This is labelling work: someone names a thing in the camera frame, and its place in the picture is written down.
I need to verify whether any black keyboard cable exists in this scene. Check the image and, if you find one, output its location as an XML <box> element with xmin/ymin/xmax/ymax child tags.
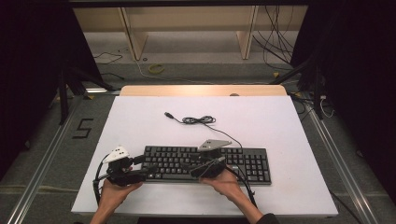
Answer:
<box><xmin>163</xmin><ymin>111</ymin><xmax>244</xmax><ymax>149</ymax></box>

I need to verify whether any yellow tape roll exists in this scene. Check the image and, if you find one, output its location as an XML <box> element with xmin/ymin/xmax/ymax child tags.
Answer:
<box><xmin>148</xmin><ymin>63</ymin><xmax>165</xmax><ymax>75</ymax></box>

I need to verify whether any right hand-held gripper black cable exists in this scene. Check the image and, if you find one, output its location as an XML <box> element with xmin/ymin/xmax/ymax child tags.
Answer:
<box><xmin>224</xmin><ymin>166</ymin><xmax>259</xmax><ymax>209</ymax></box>

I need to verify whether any black metal stand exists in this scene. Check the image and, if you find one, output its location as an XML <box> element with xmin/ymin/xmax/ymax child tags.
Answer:
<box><xmin>268</xmin><ymin>50</ymin><xmax>326</xmax><ymax>121</ymax></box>
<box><xmin>56</xmin><ymin>65</ymin><xmax>117</xmax><ymax>126</ymax></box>

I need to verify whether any black overhead beam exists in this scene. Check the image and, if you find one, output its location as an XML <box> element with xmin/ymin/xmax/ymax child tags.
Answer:
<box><xmin>66</xmin><ymin>0</ymin><xmax>314</xmax><ymax>8</ymax></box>

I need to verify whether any aluminium floor rail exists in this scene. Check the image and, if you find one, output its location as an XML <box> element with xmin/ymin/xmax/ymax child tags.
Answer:
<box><xmin>5</xmin><ymin>92</ymin><xmax>85</xmax><ymax>224</ymax></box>
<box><xmin>303</xmin><ymin>99</ymin><xmax>379</xmax><ymax>224</ymax></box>

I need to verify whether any person's left hand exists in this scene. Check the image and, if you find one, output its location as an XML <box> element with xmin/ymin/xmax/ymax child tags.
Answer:
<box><xmin>98</xmin><ymin>167</ymin><xmax>145</xmax><ymax>213</ymax></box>

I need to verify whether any white floor cable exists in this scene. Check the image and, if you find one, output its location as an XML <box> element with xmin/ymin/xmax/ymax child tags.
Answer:
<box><xmin>134</xmin><ymin>58</ymin><xmax>272</xmax><ymax>86</ymax></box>

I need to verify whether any thin black floor cable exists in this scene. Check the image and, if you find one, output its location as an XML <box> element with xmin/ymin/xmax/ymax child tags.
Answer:
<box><xmin>92</xmin><ymin>50</ymin><xmax>124</xmax><ymax>65</ymax></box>

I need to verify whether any person's dark long-sleeved top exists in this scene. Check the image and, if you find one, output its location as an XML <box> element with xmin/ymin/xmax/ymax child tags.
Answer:
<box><xmin>255</xmin><ymin>212</ymin><xmax>281</xmax><ymax>224</ymax></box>

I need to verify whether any bundle of black hanging cables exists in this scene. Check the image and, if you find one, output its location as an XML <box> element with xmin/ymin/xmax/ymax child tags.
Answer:
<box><xmin>251</xmin><ymin>5</ymin><xmax>301</xmax><ymax>72</ymax></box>

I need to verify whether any black computer keyboard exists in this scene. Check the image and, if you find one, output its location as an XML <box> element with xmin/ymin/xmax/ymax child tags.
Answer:
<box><xmin>141</xmin><ymin>145</ymin><xmax>273</xmax><ymax>187</ymax></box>

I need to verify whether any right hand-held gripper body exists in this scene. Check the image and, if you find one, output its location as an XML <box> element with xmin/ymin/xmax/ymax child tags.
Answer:
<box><xmin>189</xmin><ymin>138</ymin><xmax>233</xmax><ymax>179</ymax></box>

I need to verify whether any left hand-held gripper black cable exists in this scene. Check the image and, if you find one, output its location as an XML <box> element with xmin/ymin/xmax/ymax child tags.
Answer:
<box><xmin>92</xmin><ymin>153</ymin><xmax>110</xmax><ymax>207</ymax></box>

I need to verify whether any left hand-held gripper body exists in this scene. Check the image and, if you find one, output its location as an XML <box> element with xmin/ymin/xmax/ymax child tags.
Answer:
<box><xmin>102</xmin><ymin>146</ymin><xmax>148</xmax><ymax>188</ymax></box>

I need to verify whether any person's right hand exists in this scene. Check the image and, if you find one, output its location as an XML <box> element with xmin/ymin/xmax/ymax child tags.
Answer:
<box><xmin>199</xmin><ymin>169</ymin><xmax>248</xmax><ymax>203</ymax></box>

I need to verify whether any hand-held gripper black cable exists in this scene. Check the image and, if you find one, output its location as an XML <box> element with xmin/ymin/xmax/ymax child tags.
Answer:
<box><xmin>92</xmin><ymin>153</ymin><xmax>110</xmax><ymax>207</ymax></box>
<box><xmin>224</xmin><ymin>166</ymin><xmax>259</xmax><ymax>209</ymax></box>

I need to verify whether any light wooden shelf unit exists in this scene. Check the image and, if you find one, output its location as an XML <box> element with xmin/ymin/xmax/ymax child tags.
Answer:
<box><xmin>73</xmin><ymin>6</ymin><xmax>310</xmax><ymax>62</ymax></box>

